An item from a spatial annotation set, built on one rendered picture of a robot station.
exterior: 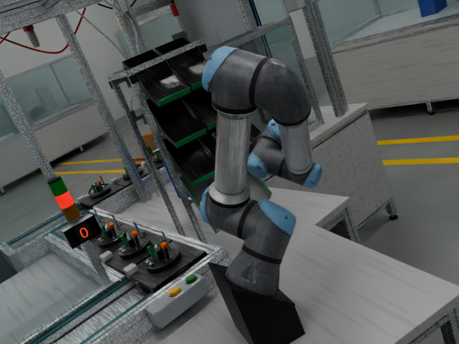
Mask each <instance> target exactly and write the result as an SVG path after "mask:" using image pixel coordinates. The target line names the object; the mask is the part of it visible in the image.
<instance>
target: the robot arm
mask: <svg viewBox="0 0 459 344"><path fill-rule="evenodd" d="M202 86H203V88H204V90H206V91H207V92H208V93H211V94H212V106H213V108H214V109H216V110H217V140H216V158H215V175H214V182H213V183H211V185H210V186H209V187H207V189H206V190H205V191H204V193H203V195H202V200H201V202H200V207H199V211H200V215H201V218H202V219H203V221H204V222H205V223H208V224H209V225H210V226H212V227H214V228H216V229H220V230H222V231H224V232H226V233H229V234H231V235H233V236H236V237H237V238H240V239H241V240H244V243H243V245H242V248H241V251H240V252H239V253H238V255H237V256H236V257H235V259H234V260H233V262H231V264H230V265H229V266H228V268H227V271H226V273H225V276H226V277H227V278H228V279H229V280H230V281H231V282H233V283H234V284H236V285H237V286H239V287H242V288H243V289H246V290H248V291H251V292H253V293H257V294H260V295H263V296H275V295H276V294H277V290H278V288H279V269H280V265H281V262H282V259H283V256H284V254H285V252H286V249H287V247H288V244H289V241H290V238H291V236H292V234H293V233H294V232H293V230H294V227H295V224H296V218H295V216H294V215H293V213H291V212H290V211H288V210H287V209H285V208H284V207H281V206H280V205H278V204H276V203H273V202H272V201H269V200H268V199H264V198H261V199H260V200H259V201H256V200H253V199H251V198H250V193H251V191H250V188H249V186H248V185H247V184H246V177H247V171H248V172H249V173H250V174H252V175H253V176H255V177H258V178H265V177H266V176H267V175H268V173H270V174H273V175H276V176H278V177H281V178H283V179H286V180H289V181H291V182H294V183H296V184H300V185H301V186H305V187H308V188H315V187H316V186H317V184H318V182H319V180H320V177H321V175H322V166H321V165H319V164H316V162H313V161H312V154H311V142H310V135H309V124H308V118H309V116H310V113H311V102H310V98H309V94H308V92H307V90H306V88H305V86H304V84H303V82H302V80H301V79H300V78H299V76H298V75H297V73H296V72H295V71H294V70H293V69H292V68H291V67H290V66H288V65H287V64H286V63H284V62H282V61H280V60H278V59H273V58H270V57H265V56H262V55H258V54H255V53H250V52H248V51H244V50H241V49H240V48H232V47H228V46H222V47H221V48H218V49H217V50H216V51H215V52H213V54H212V55H211V56H210V58H209V60H208V62H207V64H206V66H205V68H204V72H203V75H202ZM258 108H260V109H264V110H265V111H268V112H269V113H271V116H272V118H273V119H272V120H270V121H269V123H268V125H267V126H266V127H265V128H264V129H263V130H262V131H260V130H259V129H258V128H257V127H256V126H255V125H254V124H253V123H252V122H251V116H252V113H253V112H255V111H256V110H257V109H258ZM249 141H250V142H252V143H251V144H249ZM281 148H283V152H282V151H281Z"/></svg>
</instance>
